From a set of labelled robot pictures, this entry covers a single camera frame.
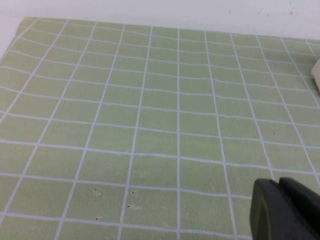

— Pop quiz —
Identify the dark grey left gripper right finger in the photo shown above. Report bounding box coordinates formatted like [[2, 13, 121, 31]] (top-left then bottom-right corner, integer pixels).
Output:
[[278, 176, 320, 240]]

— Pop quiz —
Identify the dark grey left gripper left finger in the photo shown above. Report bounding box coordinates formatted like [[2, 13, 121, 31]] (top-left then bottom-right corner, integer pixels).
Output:
[[248, 177, 319, 240]]

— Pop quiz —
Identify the cream canvas pencil case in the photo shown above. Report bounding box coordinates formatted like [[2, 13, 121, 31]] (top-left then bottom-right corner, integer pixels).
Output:
[[309, 57, 320, 95]]

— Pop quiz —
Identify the green white-checked table mat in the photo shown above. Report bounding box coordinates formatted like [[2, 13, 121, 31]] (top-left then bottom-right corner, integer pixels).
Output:
[[0, 16, 320, 240]]

